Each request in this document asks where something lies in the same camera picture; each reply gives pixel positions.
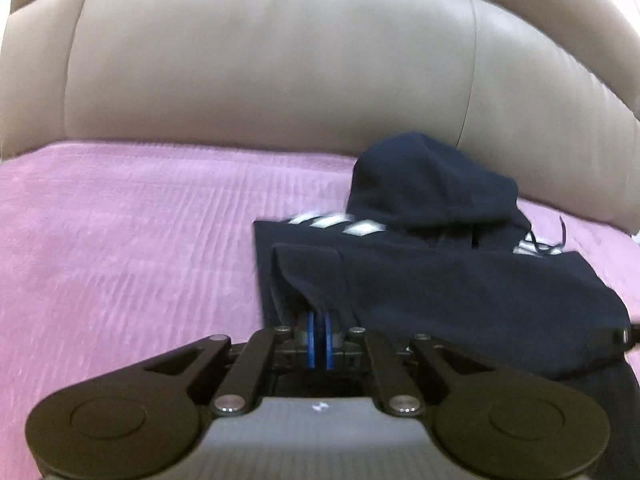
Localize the pink ribbed blanket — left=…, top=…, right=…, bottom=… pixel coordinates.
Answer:
left=0, top=140, right=640, bottom=480

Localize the beige leather headboard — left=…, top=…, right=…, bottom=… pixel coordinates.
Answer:
left=0, top=0, right=640, bottom=241

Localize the navy hoodie with striped print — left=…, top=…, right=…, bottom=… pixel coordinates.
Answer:
left=252, top=131, right=640, bottom=466

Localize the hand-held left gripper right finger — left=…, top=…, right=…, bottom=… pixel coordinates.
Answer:
left=322, top=310, right=497, bottom=417

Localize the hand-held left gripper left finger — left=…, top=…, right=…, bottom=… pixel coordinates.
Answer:
left=142, top=310, right=321, bottom=417

